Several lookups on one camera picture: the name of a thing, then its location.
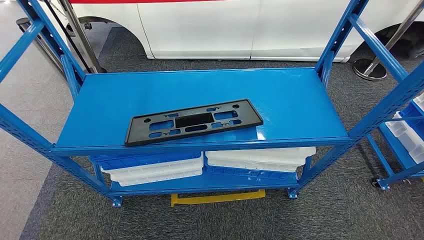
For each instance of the black plastic plate frame part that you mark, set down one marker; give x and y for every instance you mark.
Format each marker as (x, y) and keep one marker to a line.
(248, 119)

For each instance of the blue metal shelf rack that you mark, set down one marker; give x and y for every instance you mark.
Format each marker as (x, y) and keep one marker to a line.
(198, 89)

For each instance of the white car with red stripe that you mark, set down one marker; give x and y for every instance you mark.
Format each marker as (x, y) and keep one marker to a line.
(198, 30)

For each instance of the chrome slanted pole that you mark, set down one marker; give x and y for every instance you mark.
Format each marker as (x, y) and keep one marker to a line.
(82, 36)

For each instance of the chrome stanchion with round base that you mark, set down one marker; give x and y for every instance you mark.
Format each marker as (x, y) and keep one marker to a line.
(367, 71)

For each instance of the blue wheeled metal rack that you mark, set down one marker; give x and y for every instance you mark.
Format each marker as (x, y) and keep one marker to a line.
(399, 149)

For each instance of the black-topped grey post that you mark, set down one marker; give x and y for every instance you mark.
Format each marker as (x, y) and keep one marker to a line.
(22, 23)

